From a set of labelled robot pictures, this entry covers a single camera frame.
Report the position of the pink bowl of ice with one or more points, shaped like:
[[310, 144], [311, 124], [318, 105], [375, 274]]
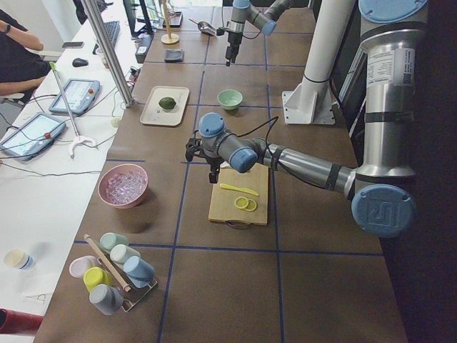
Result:
[[124, 186]]

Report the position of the blue cup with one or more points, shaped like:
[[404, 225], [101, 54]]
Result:
[[139, 271]]

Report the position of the reacher grabber tool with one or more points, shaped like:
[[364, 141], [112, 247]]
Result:
[[79, 139]]

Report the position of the light green cup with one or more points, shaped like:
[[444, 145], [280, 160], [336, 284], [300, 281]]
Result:
[[110, 239]]

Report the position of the black box with label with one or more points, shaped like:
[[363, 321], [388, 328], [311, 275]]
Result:
[[142, 45]]

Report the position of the smartphone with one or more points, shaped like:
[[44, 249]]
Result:
[[73, 45]]

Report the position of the cup rack with wooden bar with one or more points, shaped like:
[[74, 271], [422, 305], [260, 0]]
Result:
[[132, 295]]

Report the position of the black computer mouse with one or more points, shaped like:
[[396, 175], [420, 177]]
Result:
[[79, 62]]

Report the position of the white cup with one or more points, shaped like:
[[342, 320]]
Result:
[[121, 253]]

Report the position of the grey folded cloth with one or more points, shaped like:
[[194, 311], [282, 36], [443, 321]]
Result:
[[174, 55]]

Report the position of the yellow plastic knife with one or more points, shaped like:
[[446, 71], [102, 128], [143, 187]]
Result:
[[239, 189]]

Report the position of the pink cup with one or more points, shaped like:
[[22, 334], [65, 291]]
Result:
[[79, 266]]

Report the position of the seated person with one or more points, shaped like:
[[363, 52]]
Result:
[[22, 69]]

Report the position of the wooden mug tree stand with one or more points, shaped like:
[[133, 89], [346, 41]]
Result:
[[169, 38]]

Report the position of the grey cup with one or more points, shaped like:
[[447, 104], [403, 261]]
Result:
[[106, 299]]

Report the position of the red object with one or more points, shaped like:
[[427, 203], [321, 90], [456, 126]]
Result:
[[20, 323]]

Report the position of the black keyboard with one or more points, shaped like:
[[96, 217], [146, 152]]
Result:
[[112, 29]]

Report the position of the metal scoop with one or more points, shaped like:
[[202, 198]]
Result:
[[204, 27]]

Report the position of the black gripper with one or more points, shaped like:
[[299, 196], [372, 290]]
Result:
[[234, 38], [213, 163]]

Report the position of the near teach pendant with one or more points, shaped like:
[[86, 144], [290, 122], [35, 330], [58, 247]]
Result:
[[32, 138]]

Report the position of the teach pendant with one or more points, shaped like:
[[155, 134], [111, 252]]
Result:
[[80, 94], [32, 138]]

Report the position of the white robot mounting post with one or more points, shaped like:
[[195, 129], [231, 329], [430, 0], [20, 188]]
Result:
[[310, 101]]

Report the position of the green avocado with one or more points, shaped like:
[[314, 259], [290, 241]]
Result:
[[167, 103]]

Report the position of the aluminium frame post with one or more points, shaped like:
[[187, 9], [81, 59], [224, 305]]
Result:
[[102, 37]]

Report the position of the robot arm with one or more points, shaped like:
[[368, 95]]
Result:
[[390, 33], [243, 11]]

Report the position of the light green bowl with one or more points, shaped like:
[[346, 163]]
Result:
[[230, 99]]

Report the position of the far teach pendant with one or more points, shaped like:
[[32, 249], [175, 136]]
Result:
[[80, 94]]

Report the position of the paper cup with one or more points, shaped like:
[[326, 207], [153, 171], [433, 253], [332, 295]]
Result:
[[18, 259]]

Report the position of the bamboo cutting board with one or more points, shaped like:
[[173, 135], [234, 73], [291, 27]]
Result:
[[222, 208]]

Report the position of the yellow cup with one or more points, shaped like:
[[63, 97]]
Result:
[[95, 276]]

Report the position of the white rabbit tray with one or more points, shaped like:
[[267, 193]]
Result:
[[153, 114]]

